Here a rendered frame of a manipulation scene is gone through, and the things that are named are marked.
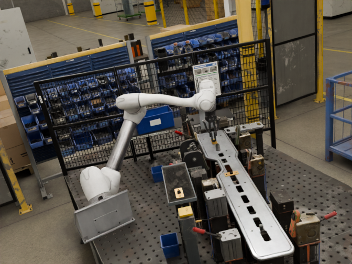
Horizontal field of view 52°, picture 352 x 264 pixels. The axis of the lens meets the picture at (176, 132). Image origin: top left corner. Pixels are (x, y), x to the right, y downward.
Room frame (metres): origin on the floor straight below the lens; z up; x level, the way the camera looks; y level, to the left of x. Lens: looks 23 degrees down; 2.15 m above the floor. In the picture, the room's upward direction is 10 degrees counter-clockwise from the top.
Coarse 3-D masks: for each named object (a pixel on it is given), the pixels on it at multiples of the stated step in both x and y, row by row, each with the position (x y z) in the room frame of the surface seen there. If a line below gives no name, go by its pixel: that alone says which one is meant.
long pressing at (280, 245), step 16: (208, 144) 2.33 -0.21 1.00; (224, 144) 2.29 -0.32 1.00; (224, 176) 1.87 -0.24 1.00; (240, 176) 1.84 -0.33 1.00; (256, 192) 1.65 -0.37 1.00; (240, 208) 1.53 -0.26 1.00; (256, 208) 1.51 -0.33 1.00; (240, 224) 1.41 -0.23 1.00; (272, 224) 1.37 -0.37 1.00; (256, 240) 1.28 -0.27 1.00; (272, 240) 1.27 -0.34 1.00; (288, 240) 1.25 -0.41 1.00; (256, 256) 1.19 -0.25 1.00; (272, 256) 1.18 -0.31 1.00
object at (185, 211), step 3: (183, 207) 1.40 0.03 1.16; (186, 207) 1.40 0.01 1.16; (189, 207) 1.39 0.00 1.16; (180, 210) 1.39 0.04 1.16; (183, 210) 1.38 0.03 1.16; (186, 210) 1.38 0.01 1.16; (189, 210) 1.37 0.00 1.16; (180, 213) 1.36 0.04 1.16; (183, 213) 1.36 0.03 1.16; (186, 213) 1.35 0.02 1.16; (189, 213) 1.35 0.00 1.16; (192, 213) 1.35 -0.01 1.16; (180, 216) 1.34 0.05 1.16; (183, 216) 1.35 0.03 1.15
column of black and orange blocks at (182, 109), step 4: (180, 108) 2.63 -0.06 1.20; (184, 108) 2.63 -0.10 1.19; (180, 112) 2.64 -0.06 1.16; (184, 112) 2.63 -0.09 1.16; (184, 116) 2.63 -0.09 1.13; (184, 120) 2.63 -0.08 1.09; (184, 124) 2.63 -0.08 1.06; (184, 128) 2.63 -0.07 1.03; (184, 132) 2.63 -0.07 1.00; (184, 136) 2.63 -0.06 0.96
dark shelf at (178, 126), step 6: (198, 114) 2.87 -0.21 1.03; (216, 114) 2.80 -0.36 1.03; (222, 114) 2.78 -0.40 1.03; (228, 114) 2.75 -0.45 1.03; (174, 120) 2.82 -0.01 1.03; (180, 120) 2.80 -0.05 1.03; (198, 120) 2.73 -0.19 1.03; (228, 120) 2.68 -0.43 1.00; (174, 126) 2.70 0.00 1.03; (180, 126) 2.68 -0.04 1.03; (192, 126) 2.67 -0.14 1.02; (198, 126) 2.67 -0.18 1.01; (150, 132) 2.67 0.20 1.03; (156, 132) 2.65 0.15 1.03; (162, 132) 2.65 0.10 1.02; (168, 132) 2.66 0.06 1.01; (132, 138) 2.64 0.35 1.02; (138, 138) 2.64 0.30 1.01
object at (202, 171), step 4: (192, 172) 1.85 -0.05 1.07; (196, 172) 1.83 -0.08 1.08; (204, 172) 1.82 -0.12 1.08; (192, 176) 1.81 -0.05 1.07; (204, 176) 1.81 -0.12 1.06; (192, 180) 1.81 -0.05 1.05; (196, 196) 1.81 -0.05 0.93; (196, 212) 1.84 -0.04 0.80; (200, 224) 1.82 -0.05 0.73; (200, 228) 1.80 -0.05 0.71
